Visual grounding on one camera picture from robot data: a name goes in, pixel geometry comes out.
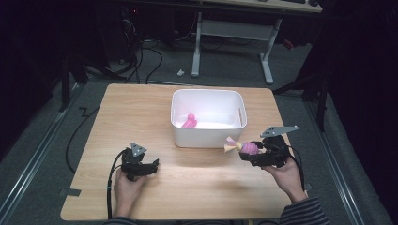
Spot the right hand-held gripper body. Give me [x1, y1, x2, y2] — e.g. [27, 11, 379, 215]
[258, 125, 299, 169]

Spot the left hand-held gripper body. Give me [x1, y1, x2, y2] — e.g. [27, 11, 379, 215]
[120, 142, 148, 182]

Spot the pink doll toy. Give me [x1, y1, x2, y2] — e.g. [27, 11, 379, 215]
[223, 136, 261, 157]

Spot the pink toy figure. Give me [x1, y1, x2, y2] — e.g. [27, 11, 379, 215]
[181, 113, 198, 128]

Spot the white plastic bin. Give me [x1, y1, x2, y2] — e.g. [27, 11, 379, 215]
[170, 88, 248, 149]

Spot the person's left hand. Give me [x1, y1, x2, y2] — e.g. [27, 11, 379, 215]
[113, 168, 147, 218]

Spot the person's right hand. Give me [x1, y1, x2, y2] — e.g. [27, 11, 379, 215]
[261, 157, 308, 203]

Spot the black metal stand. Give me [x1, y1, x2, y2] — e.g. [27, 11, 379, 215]
[271, 73, 331, 133]
[58, 51, 90, 113]

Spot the black tape piece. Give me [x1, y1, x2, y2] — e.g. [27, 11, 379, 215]
[58, 187, 83, 198]

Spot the desk with grey metal legs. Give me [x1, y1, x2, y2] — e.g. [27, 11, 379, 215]
[191, 0, 323, 85]

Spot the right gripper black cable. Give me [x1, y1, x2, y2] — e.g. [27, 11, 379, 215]
[288, 145, 306, 191]

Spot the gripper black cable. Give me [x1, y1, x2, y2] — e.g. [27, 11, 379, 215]
[288, 145, 306, 191]
[106, 148, 130, 220]

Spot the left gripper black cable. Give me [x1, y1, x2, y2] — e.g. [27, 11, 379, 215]
[106, 148, 130, 220]

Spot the metal floor rail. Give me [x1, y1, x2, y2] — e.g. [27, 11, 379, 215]
[303, 100, 368, 225]
[0, 83, 86, 219]

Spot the black floor cable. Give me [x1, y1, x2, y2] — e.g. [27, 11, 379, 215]
[65, 106, 100, 174]

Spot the bundle of black cables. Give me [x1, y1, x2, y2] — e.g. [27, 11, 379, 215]
[116, 17, 164, 85]

